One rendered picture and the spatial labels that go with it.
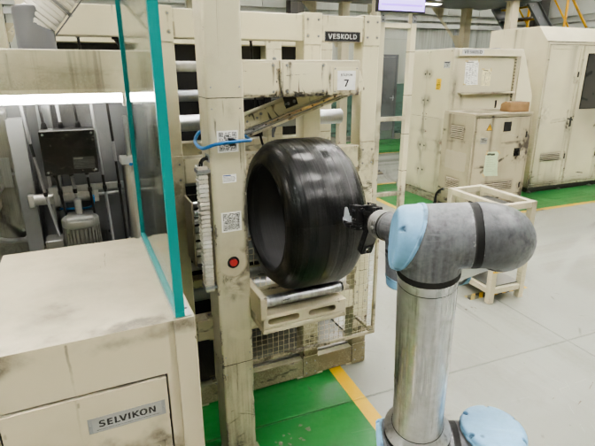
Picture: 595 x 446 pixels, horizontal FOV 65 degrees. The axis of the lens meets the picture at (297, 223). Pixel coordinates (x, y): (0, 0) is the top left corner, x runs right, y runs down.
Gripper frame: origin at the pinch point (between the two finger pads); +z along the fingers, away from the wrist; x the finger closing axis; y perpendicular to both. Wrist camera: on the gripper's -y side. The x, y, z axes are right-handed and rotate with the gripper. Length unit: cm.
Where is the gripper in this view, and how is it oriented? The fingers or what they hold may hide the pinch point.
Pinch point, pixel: (346, 219)
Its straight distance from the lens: 165.4
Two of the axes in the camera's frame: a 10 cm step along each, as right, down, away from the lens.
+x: -9.1, 1.3, -4.0
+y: -0.5, -9.8, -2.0
